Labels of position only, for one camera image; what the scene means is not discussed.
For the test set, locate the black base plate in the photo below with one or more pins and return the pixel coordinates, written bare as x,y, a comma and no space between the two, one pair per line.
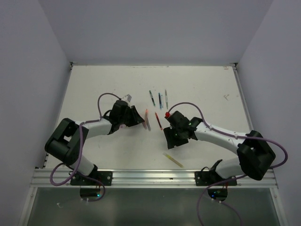
92,179
206,178

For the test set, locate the blue gel pen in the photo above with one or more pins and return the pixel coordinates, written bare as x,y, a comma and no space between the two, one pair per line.
160,100

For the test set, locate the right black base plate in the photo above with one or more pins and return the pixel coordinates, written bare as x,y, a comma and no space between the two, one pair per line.
206,178

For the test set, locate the aluminium rail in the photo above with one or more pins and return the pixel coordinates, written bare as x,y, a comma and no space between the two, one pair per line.
245,106
151,178

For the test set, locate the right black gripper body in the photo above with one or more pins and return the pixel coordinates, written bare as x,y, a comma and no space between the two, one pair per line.
178,130

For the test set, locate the orange highlighter pen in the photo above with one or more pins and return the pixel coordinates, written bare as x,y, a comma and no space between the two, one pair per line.
146,114

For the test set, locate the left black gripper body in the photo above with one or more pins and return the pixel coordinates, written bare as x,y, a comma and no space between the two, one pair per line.
128,117

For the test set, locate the aluminium right side rail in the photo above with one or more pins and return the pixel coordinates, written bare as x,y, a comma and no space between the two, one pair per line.
245,106

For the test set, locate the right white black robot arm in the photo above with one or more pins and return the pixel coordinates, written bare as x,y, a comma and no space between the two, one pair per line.
226,139

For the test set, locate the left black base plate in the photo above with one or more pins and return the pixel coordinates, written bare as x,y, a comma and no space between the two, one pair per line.
92,179

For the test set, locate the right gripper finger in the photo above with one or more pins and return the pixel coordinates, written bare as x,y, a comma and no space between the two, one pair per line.
170,134
173,142

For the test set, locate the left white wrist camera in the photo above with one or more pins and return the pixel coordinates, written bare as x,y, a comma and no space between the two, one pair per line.
127,98

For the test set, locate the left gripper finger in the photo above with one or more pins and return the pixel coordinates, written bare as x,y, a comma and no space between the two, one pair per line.
137,117
132,122

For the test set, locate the red capped pen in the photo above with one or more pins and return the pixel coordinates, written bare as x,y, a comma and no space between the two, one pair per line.
159,123

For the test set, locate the thin green fineliner pen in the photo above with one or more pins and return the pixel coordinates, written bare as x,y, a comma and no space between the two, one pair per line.
166,99

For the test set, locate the aluminium front rail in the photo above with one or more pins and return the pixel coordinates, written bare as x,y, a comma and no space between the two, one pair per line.
151,178

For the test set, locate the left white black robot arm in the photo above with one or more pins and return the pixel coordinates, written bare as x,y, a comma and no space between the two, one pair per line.
67,140

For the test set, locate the yellow highlighter pen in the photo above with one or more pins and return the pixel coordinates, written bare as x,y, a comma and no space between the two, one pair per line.
173,160

